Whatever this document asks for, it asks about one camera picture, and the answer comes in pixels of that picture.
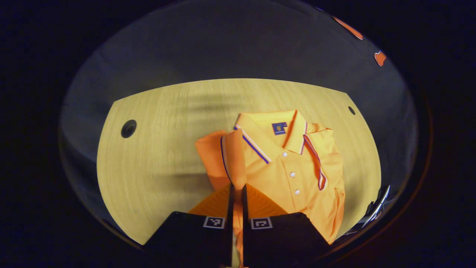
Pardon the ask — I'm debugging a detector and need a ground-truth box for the yellow orange polo T-shirt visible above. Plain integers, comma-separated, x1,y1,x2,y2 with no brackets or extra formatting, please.
195,109,346,268

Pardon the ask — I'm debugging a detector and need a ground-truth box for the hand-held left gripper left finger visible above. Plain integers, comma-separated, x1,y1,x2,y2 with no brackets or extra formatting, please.
143,182,235,268

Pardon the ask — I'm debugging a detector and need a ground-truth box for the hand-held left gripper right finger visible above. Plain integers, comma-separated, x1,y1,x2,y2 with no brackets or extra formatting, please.
242,183,332,268

